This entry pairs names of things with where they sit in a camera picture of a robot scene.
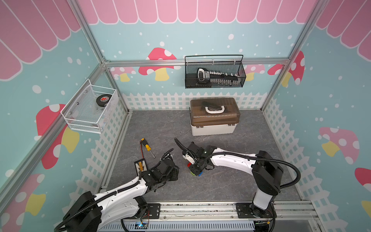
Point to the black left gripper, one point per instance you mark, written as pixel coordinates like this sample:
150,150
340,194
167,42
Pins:
175,174

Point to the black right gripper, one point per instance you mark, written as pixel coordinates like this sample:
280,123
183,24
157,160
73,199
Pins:
194,171

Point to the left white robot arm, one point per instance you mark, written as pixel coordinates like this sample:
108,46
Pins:
92,212

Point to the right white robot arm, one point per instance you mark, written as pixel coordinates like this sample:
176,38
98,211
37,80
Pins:
267,173

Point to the yellow black screwdriver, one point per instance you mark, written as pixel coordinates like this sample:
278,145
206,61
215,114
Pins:
147,146

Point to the white storage box base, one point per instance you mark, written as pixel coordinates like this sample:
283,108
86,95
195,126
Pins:
213,129

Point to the brown translucent box lid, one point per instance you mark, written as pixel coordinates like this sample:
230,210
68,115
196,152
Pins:
214,111

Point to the socket wrench bit set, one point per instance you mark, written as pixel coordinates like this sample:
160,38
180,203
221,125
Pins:
214,78

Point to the black tape roll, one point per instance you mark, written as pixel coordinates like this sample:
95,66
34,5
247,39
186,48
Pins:
103,100

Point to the black wire wall basket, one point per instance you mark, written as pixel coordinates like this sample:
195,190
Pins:
219,63

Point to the white wire wall basket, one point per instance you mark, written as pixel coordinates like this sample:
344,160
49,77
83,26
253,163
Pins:
82,113

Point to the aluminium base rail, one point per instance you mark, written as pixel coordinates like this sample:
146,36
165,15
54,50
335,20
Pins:
226,210

